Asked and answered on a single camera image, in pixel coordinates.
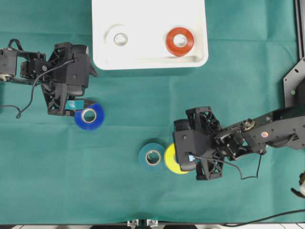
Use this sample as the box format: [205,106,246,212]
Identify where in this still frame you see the green table cloth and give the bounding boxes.
[0,0,305,224]

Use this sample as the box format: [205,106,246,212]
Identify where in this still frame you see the yellow tape roll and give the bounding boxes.
[164,143,188,175]

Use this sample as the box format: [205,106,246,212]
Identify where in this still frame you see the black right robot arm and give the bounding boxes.
[186,105,305,180]

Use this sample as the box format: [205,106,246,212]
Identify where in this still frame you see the black camera cable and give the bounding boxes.
[189,149,263,180]
[0,38,77,119]

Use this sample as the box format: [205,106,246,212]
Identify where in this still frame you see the black table edge cable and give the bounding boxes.
[224,209,305,227]

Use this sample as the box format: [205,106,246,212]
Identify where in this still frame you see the teal tape roll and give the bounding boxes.
[138,143,165,172]

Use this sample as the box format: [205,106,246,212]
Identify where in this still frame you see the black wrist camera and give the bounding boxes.
[66,45,91,97]
[173,119,214,171]

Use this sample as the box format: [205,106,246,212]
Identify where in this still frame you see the white tape roll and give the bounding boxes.
[104,24,130,52]

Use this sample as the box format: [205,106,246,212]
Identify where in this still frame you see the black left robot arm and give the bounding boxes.
[0,39,98,116]

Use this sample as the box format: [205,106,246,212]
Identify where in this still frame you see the black left camera cable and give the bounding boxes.
[0,38,77,119]

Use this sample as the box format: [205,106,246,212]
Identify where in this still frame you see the white black object at edge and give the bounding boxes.
[291,172,305,198]

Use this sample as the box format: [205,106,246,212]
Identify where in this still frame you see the red tape roll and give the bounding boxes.
[165,27,194,57]

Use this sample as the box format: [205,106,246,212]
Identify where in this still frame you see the silver table clamp brackets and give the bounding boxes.
[127,219,158,229]

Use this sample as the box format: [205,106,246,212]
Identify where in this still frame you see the white plastic case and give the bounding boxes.
[91,0,209,70]

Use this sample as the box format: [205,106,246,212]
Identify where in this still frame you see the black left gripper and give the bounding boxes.
[41,42,99,117]

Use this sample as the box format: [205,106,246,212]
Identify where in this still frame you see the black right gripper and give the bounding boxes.
[186,107,224,180]

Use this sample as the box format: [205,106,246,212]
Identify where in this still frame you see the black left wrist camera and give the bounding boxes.
[66,45,91,97]

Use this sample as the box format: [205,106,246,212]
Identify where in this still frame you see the black right camera cable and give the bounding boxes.
[189,149,263,180]

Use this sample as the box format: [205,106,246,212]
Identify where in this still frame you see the blue tape roll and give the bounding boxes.
[74,103,105,130]

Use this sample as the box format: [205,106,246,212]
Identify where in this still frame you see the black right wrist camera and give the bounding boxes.
[173,119,214,171]

